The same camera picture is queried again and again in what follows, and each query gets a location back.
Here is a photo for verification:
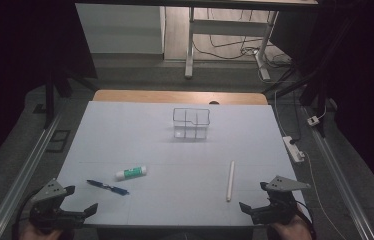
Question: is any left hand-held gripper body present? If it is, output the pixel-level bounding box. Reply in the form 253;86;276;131
28;178;88;233

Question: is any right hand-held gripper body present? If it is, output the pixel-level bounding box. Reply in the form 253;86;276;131
249;175;312;227

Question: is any white pen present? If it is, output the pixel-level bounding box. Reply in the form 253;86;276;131
225;160;236;203

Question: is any blue pen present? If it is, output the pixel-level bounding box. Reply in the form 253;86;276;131
86;179;130;196

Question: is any green and white glue stick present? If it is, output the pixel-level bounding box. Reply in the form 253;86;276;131
114;165;148;181

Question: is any clear plastic desk organizer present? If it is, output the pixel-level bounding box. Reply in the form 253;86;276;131
172;107;211;140

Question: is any person's right hand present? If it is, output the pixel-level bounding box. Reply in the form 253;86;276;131
269;213;313;240

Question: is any person's left hand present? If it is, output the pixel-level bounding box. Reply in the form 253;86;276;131
19;220;73;240

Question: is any white power strip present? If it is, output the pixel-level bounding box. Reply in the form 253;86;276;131
282;135;306;164

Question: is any black floor socket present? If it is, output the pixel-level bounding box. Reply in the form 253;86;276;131
46;129;72;154

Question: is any white table mat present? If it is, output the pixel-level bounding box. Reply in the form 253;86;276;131
56;100;313;228

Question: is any black metal stand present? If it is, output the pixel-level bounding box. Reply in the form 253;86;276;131
43;66;100;130
263;63;330;138

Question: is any white cabinet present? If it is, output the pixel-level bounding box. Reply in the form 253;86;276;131
75;3;166;55

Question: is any metal floor rail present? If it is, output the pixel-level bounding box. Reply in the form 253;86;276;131
0;109;63;240
303;106;374;240

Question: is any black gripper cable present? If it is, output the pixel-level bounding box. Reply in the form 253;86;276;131
295;199;317;240
13;190;44;240

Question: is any thin white cable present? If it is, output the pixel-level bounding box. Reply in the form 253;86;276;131
303;151;340;240

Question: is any black floor cable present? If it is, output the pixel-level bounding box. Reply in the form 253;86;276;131
193;33;266;62

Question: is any white desk frame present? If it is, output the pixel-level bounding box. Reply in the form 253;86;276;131
184;6;280;81

